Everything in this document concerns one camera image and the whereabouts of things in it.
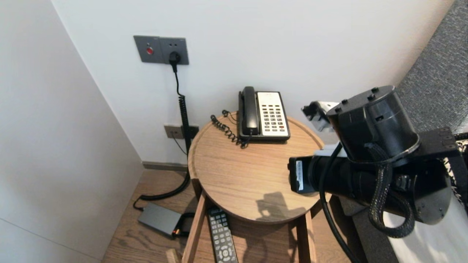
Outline black TV remote control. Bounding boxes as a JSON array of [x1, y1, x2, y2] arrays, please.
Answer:
[[207, 207, 239, 263]]

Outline dark wall outlet plate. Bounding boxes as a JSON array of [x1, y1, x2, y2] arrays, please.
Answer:
[[182, 126, 200, 140]]

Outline black braided sleeve cable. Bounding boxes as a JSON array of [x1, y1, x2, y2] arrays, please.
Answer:
[[369, 142, 416, 239]]

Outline grey upholstered headboard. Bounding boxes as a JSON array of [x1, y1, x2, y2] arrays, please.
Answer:
[[338, 0, 468, 263]]

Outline black coiled adapter output cable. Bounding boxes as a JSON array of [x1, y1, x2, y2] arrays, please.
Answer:
[[175, 213, 194, 240]]

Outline grey baseboard strip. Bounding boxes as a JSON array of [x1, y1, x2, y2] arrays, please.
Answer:
[[142, 162, 189, 173]]

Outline black power plug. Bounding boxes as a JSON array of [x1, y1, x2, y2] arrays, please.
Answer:
[[169, 52, 181, 73]]

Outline black coiled phone cord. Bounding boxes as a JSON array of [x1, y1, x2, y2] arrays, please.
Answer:
[[210, 110, 253, 149]]

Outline grey power adapter brick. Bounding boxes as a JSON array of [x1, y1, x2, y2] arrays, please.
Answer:
[[137, 203, 182, 239]]

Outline black telephone handset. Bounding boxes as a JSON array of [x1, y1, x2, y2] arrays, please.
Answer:
[[241, 86, 261, 137]]

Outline thin black phone wire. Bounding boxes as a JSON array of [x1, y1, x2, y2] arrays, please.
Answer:
[[171, 136, 188, 157]]

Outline black and white desk telephone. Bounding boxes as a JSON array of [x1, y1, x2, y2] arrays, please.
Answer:
[[238, 91, 291, 142]]

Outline grey wall socket panel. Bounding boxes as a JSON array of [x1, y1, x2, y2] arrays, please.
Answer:
[[133, 35, 189, 66]]

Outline round wooden side table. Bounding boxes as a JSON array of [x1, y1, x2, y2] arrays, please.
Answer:
[[165, 192, 317, 263], [187, 112, 331, 225]]

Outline black coiled power cable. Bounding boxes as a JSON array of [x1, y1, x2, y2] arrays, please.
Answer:
[[133, 72, 192, 212]]

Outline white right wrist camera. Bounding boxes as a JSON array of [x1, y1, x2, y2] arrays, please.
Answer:
[[302, 101, 348, 158]]

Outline white bed sheet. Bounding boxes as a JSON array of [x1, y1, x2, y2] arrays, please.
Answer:
[[382, 197, 468, 263]]

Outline beige wall data outlet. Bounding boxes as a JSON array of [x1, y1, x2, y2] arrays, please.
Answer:
[[164, 125, 184, 141]]

